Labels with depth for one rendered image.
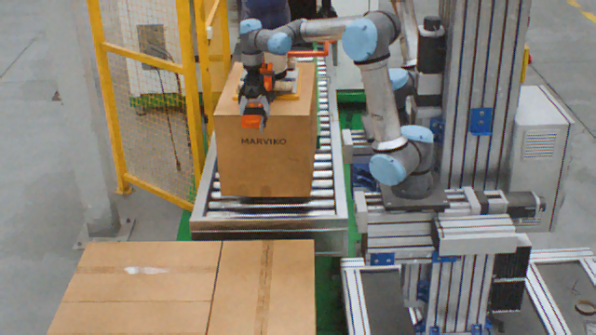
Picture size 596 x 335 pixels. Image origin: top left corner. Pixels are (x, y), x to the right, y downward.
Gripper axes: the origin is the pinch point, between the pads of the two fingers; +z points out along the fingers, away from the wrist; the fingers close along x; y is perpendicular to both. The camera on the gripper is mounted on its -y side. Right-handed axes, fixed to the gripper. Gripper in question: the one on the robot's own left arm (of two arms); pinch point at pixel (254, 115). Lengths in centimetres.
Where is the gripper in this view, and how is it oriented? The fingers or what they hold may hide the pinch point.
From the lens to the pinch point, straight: 254.5
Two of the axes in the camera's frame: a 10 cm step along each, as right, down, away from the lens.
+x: -10.0, 0.0, 0.6
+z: 0.3, 8.7, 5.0
